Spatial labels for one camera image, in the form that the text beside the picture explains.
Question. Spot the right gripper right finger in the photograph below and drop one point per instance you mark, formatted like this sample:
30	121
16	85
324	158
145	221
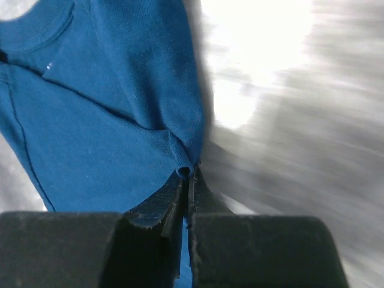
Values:
243	250

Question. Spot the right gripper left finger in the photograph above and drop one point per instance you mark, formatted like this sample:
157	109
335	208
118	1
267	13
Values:
140	248

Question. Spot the dark blue t-shirt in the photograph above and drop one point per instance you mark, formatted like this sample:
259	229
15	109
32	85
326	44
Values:
100	100

